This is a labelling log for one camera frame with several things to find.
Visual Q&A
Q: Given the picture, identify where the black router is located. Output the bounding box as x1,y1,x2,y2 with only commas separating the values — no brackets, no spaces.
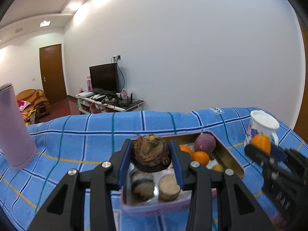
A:
119,94,136,106

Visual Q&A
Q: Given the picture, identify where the black television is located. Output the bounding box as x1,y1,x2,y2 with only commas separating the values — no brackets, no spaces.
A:
89,63,121,94

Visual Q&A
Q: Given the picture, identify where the purple radish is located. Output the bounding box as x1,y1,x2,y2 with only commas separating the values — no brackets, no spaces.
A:
194,127,216,152

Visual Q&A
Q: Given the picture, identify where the brown wooden door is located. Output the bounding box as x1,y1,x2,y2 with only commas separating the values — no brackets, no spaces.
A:
39,44,68,104
294,12,308,137

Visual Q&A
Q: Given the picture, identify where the purple electric kettle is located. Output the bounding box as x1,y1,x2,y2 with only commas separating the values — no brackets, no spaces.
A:
0,82,37,171

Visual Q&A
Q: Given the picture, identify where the wooden coffee table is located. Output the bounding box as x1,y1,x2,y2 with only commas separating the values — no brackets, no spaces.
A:
22,109,39,126

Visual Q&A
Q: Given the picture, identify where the white television stand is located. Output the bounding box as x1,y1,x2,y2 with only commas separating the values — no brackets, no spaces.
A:
74,92,145,115

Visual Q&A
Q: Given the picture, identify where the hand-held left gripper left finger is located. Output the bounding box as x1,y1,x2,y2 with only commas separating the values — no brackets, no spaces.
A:
28,139,133,231

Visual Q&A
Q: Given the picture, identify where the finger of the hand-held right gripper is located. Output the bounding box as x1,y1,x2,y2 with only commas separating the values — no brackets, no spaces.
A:
244,144,272,167
270,146,289,162

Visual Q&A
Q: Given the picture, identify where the blue plaid blanket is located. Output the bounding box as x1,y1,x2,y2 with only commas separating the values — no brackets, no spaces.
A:
0,107,306,231

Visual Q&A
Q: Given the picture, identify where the pink floral pillow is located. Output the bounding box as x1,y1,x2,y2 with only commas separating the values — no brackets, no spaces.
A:
17,100,32,111

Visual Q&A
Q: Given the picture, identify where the brown leather armchair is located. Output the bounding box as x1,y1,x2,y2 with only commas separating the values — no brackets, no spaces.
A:
16,89,51,119

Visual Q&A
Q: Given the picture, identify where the black power cable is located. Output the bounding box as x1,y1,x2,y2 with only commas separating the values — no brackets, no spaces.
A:
118,61,126,93

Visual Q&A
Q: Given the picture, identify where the white floral mug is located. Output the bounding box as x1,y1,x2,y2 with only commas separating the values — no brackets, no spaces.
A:
244,110,280,147

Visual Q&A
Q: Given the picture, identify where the large dark brown taro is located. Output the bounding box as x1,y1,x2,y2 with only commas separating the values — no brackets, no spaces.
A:
131,134,172,173

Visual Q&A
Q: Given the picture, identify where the pink tin box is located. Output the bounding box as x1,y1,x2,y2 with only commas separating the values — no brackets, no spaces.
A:
120,130,245,216

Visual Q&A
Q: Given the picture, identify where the oval orange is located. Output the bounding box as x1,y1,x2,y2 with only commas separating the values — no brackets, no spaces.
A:
179,144,194,160

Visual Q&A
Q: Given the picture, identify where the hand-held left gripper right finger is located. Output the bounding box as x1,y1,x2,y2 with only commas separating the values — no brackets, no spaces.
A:
168,140,275,231

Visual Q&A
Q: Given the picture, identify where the striped taro chunk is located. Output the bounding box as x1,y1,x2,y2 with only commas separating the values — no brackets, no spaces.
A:
130,168,155,201

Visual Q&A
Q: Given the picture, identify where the large round orange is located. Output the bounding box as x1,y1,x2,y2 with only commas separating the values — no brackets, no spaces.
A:
192,151,210,166

